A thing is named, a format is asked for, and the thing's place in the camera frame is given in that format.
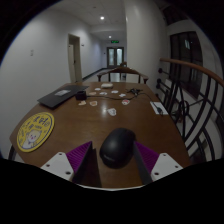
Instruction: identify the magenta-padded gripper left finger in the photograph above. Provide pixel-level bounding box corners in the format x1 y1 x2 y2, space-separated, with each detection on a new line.
40 141 102 188

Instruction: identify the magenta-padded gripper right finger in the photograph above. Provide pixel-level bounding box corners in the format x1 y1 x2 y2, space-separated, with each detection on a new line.
133 141 184 185

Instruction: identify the black computer mouse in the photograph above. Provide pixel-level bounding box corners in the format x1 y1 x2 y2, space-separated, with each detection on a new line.
99 127 137 169

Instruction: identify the round yellow printed mouse pad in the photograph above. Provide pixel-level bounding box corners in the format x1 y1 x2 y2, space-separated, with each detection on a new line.
16 112 55 153

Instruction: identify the white paper sheet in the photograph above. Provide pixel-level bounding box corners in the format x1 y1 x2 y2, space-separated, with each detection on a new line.
149 101 169 116

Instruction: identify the small black cylinder container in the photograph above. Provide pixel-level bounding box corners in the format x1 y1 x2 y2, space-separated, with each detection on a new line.
74 90 87 101

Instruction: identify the black closed laptop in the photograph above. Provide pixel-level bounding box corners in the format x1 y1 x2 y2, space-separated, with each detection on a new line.
36 84 90 109

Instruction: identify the wooden armchair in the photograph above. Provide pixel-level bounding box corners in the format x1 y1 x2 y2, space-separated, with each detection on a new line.
96 65 150 85

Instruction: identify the open side door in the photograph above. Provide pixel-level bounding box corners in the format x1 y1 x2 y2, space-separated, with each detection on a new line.
67 33 83 84

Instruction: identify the black railing with wooden handrail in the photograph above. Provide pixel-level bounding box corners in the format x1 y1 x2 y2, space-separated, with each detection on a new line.
155 57 224 164

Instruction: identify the dark window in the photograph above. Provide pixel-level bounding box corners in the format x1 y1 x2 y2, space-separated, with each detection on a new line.
169 31 204 99

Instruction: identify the glazed double door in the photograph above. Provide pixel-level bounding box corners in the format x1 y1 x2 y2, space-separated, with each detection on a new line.
106 46 125 69

